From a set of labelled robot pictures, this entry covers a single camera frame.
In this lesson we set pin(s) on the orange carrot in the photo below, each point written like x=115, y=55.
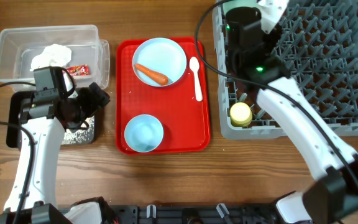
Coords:
x=157, y=77

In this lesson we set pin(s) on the white napkin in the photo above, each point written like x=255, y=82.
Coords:
x=54, y=55

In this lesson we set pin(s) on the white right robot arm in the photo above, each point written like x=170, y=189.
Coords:
x=332, y=163

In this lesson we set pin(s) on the red snack wrapper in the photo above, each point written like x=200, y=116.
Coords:
x=79, y=70

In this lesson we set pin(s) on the clear plastic waste bin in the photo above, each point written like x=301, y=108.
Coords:
x=19, y=46

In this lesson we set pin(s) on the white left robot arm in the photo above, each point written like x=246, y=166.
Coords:
x=44, y=118

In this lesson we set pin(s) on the light blue bowl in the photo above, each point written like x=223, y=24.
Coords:
x=144, y=133

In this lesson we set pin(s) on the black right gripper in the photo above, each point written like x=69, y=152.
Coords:
x=243, y=23

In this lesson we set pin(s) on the light blue plate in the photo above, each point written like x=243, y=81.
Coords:
x=161, y=55

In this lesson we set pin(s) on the grey dishwasher rack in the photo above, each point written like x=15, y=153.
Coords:
x=319, y=46

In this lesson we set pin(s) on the red serving tray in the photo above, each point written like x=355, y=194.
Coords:
x=185, y=120

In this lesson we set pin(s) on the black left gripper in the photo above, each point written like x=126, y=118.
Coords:
x=95, y=98

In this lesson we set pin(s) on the white plastic spoon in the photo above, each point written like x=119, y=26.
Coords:
x=194, y=67

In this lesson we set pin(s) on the yellow cup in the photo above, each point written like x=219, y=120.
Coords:
x=240, y=114

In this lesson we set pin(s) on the white rice pile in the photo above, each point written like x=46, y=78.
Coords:
x=80, y=137

